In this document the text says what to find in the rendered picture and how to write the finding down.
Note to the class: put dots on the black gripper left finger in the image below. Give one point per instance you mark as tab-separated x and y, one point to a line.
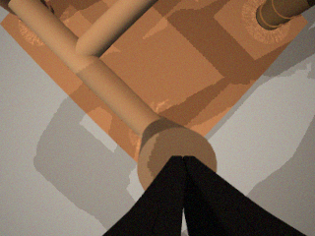
159	211

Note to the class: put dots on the tan wooden stool legs with crossbar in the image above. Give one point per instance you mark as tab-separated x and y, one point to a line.
161	138

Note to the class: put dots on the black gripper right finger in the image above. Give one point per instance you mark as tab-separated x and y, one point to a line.
213	207

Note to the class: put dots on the orange-brown wooden stool seat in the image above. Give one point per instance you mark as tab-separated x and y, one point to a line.
189	60

